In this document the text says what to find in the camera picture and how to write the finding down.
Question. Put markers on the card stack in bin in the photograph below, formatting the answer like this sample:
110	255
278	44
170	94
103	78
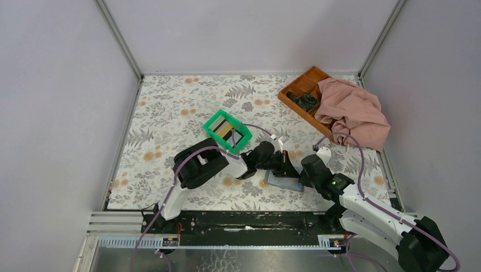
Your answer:
222	130

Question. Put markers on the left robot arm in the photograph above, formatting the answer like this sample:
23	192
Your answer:
196	165

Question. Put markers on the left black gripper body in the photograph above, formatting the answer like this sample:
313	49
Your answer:
283	162

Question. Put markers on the aluminium frame post right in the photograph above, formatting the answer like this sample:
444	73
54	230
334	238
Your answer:
398	7

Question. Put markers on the floral table mat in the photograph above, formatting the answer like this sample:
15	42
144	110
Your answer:
169	117

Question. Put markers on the grey leather card holder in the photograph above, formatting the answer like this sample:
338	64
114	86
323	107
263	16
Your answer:
284	182

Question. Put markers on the dark green patterned cloth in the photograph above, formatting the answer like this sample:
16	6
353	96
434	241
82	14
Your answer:
306	101

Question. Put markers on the aluminium frame post left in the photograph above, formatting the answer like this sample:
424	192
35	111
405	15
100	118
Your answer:
119	38

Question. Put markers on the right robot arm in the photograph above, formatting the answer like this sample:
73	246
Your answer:
417	244

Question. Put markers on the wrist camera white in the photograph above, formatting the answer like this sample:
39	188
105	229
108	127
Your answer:
324	153
279	142

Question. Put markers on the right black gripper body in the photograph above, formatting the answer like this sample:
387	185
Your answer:
307	174

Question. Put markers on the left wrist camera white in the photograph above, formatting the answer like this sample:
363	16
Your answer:
279	142

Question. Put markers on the orange compartment tray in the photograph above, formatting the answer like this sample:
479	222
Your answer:
306	84

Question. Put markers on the pink cloth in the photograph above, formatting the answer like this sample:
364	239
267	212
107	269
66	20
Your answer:
349	108

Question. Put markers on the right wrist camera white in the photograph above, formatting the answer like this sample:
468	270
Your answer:
324	153

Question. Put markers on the aluminium frame post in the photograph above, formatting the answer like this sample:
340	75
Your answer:
398	7
119	38

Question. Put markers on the green plastic bin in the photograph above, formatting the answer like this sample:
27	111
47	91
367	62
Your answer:
237	125

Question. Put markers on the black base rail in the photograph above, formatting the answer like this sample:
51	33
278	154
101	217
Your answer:
248	229

